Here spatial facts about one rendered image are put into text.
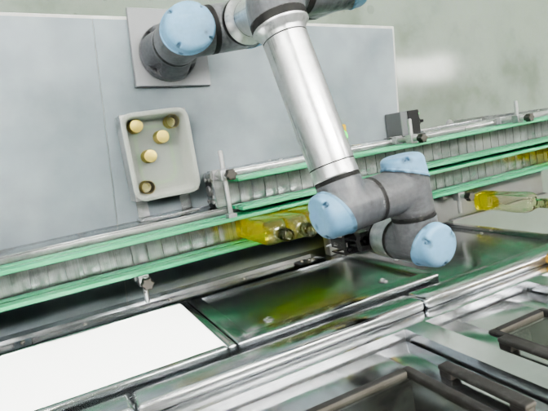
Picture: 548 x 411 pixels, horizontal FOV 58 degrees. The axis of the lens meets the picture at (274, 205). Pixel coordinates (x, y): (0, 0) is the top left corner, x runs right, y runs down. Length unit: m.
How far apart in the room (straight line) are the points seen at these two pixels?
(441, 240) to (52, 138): 0.96
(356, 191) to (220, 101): 0.77
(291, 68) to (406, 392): 0.51
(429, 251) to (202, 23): 0.72
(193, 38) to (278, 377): 0.76
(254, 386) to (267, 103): 0.93
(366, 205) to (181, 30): 0.64
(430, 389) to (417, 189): 0.30
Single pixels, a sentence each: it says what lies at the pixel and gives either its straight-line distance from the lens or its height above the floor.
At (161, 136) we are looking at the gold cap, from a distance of 1.33.
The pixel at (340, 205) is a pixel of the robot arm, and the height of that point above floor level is 1.49.
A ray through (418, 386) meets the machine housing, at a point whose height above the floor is 1.56.
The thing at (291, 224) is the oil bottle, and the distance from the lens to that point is 1.16.
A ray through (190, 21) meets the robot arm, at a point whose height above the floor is 0.99.
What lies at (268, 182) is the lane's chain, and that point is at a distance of 1.35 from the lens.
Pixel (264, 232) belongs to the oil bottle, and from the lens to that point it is 1.14.
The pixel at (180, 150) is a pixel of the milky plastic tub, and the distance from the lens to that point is 1.38.
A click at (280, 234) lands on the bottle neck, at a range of 1.10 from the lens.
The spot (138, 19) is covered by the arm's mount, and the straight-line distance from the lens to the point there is 1.43.
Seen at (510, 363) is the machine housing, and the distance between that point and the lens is 0.82.
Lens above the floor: 2.11
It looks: 64 degrees down
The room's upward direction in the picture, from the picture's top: 97 degrees clockwise
